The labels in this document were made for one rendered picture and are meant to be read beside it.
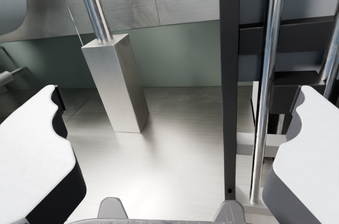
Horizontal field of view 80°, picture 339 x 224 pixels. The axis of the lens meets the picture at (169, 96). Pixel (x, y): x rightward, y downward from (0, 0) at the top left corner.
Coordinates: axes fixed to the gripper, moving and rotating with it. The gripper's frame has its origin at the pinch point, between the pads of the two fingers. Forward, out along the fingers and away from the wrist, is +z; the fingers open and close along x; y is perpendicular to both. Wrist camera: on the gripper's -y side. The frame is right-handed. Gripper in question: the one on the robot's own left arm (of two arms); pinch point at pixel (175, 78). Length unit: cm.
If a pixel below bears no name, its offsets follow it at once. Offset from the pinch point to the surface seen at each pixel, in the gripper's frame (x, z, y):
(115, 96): -16.8, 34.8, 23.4
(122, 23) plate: -19, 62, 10
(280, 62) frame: 12.1, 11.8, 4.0
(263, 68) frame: 9.6, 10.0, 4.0
